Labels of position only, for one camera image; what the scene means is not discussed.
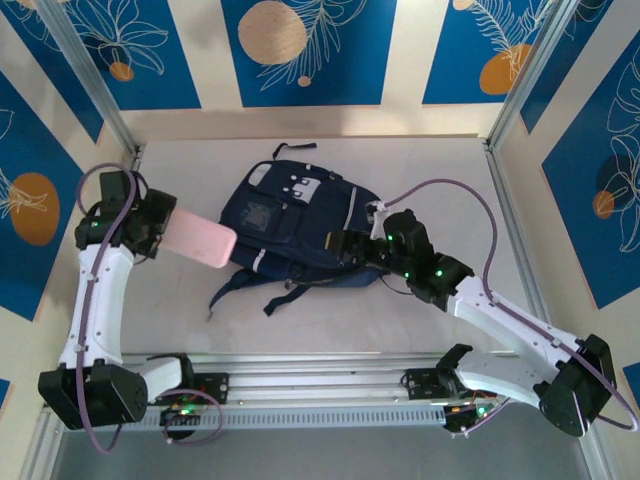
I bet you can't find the navy blue student backpack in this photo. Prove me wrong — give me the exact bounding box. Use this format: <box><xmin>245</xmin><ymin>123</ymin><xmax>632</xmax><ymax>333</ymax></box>
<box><xmin>207</xmin><ymin>142</ymin><xmax>389</xmax><ymax>324</ymax></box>

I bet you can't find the pink pencil case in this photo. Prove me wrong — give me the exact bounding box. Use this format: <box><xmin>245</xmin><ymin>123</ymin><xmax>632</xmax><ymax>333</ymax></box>
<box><xmin>160</xmin><ymin>208</ymin><xmax>239</xmax><ymax>270</ymax></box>

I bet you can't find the black base electronics board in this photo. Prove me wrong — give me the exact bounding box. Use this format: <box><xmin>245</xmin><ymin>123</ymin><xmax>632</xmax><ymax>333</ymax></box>
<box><xmin>442</xmin><ymin>398</ymin><xmax>502</xmax><ymax>434</ymax></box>
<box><xmin>159</xmin><ymin>404</ymin><xmax>202</xmax><ymax>427</ymax></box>

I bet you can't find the blue poster white flower outline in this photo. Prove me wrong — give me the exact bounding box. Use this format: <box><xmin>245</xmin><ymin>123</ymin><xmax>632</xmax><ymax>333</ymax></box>
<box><xmin>63</xmin><ymin>0</ymin><xmax>202</xmax><ymax>111</ymax></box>

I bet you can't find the blue poster dark circle flower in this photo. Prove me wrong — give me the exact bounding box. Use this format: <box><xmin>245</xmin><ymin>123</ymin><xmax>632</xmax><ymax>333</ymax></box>
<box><xmin>542</xmin><ymin>30</ymin><xmax>640</xmax><ymax>310</ymax></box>

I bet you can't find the blue poster beige circle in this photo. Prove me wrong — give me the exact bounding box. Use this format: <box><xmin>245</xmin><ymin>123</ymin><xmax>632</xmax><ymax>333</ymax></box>
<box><xmin>221</xmin><ymin>0</ymin><xmax>399</xmax><ymax>108</ymax></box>

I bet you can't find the blue poster orange circle fern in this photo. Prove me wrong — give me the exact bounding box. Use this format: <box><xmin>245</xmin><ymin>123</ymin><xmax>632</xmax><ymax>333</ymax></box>
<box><xmin>422</xmin><ymin>0</ymin><xmax>561</xmax><ymax>105</ymax></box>

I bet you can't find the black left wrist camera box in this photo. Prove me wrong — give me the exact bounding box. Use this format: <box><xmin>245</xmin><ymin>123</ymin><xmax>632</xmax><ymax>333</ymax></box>
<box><xmin>98</xmin><ymin>170</ymin><xmax>134</xmax><ymax>205</ymax></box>

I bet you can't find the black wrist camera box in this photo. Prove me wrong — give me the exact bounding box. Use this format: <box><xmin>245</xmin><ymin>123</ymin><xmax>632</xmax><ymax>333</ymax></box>
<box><xmin>98</xmin><ymin>170</ymin><xmax>134</xmax><ymax>205</ymax></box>
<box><xmin>368</xmin><ymin>199</ymin><xmax>430</xmax><ymax>251</ymax></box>

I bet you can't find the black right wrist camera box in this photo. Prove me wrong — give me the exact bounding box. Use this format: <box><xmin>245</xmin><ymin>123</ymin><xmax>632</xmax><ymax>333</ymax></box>
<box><xmin>368</xmin><ymin>199</ymin><xmax>430</xmax><ymax>251</ymax></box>

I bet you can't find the aluminium table side rail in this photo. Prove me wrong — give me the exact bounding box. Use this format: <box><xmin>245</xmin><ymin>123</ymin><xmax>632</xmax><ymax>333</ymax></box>
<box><xmin>124</xmin><ymin>144</ymin><xmax>146</xmax><ymax>174</ymax></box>
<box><xmin>483</xmin><ymin>142</ymin><xmax>564</xmax><ymax>361</ymax></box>

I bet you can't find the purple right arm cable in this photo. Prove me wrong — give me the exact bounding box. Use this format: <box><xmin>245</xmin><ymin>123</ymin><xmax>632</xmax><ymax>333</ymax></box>
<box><xmin>367</xmin><ymin>178</ymin><xmax>640</xmax><ymax>434</ymax></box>

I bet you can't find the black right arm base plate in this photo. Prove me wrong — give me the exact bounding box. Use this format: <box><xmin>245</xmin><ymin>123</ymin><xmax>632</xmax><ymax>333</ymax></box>
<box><xmin>403</xmin><ymin>367</ymin><xmax>496</xmax><ymax>401</ymax></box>

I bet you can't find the aluminium rail frame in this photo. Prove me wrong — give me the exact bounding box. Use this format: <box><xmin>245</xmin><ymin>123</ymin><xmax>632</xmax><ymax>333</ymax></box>
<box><xmin>42</xmin><ymin>351</ymin><xmax>594</xmax><ymax>415</ymax></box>

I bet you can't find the aluminium frame post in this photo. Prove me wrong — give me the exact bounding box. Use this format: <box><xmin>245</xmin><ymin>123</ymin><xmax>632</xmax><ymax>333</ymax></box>
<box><xmin>19</xmin><ymin>424</ymin><xmax>64</xmax><ymax>480</ymax></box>
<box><xmin>485</xmin><ymin>0</ymin><xmax>584</xmax><ymax>151</ymax></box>
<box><xmin>34</xmin><ymin>0</ymin><xmax>142</xmax><ymax>159</ymax></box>
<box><xmin>569</xmin><ymin>399</ymin><xmax>621</xmax><ymax>480</ymax></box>

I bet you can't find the grey slotted cable duct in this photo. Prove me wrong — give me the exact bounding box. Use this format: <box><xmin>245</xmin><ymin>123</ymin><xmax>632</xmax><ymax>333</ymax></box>
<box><xmin>62</xmin><ymin>408</ymin><xmax>447</xmax><ymax>434</ymax></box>

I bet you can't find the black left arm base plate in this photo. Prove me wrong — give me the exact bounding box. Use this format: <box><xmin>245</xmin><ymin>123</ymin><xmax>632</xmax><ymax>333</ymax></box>
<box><xmin>138</xmin><ymin>372</ymin><xmax>231</xmax><ymax>407</ymax></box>

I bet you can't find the aluminium lower frame post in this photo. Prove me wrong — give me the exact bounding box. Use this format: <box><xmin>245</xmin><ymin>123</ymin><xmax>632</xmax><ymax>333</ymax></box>
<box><xmin>19</xmin><ymin>424</ymin><xmax>64</xmax><ymax>480</ymax></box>
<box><xmin>569</xmin><ymin>399</ymin><xmax>621</xmax><ymax>480</ymax></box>

